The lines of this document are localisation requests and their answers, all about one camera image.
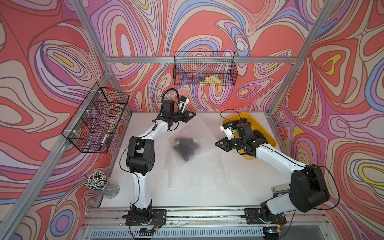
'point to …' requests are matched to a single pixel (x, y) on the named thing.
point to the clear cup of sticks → (99, 182)
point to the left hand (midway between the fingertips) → (196, 114)
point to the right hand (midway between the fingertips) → (217, 147)
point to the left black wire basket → (101, 116)
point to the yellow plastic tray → (256, 126)
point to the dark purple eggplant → (186, 147)
